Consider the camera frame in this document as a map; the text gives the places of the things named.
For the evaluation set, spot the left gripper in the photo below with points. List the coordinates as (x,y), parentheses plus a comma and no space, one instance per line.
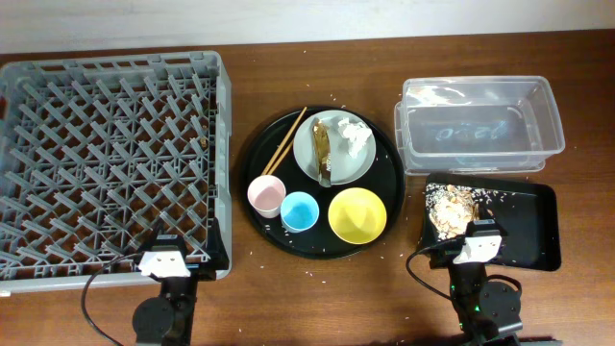
(208,270)

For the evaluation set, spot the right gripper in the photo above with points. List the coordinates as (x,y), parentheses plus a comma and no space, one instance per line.
(445,255)

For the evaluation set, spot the pink cup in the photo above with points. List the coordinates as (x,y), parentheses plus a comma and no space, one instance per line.
(265,194)

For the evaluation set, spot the blue cup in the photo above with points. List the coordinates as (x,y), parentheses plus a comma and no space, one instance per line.
(299,212)

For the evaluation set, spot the white napkin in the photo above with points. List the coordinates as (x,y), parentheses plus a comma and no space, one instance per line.
(357,135)

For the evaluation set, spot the gold foil wrapper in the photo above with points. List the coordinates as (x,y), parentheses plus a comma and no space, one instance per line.
(322,151)

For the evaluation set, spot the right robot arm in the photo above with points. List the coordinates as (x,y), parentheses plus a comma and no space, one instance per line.
(487,306)

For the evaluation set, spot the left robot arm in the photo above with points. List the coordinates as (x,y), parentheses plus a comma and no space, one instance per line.
(167,319)

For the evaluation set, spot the grey dishwasher rack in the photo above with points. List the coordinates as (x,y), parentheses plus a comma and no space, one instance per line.
(95,151)

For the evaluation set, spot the food scraps pile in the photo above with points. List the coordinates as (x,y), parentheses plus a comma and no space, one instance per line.
(450,209)

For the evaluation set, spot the black rectangular tray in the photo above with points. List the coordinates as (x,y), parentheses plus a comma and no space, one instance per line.
(526,211)

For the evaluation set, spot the clear plastic bin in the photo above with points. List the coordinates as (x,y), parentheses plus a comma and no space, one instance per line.
(477,125)

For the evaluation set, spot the yellow bowl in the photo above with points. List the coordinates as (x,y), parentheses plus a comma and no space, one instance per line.
(357,215)

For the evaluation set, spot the grey round plate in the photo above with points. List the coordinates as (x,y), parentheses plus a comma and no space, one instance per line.
(344,168)

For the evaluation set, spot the wooden chopstick lower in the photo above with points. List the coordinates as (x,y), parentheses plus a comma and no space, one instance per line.
(279,159)

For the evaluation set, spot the wooden chopstick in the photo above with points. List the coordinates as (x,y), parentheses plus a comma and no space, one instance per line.
(279,159)
(286,138)

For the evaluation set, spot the wooden chopstick upper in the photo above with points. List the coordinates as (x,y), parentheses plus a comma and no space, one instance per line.
(286,138)

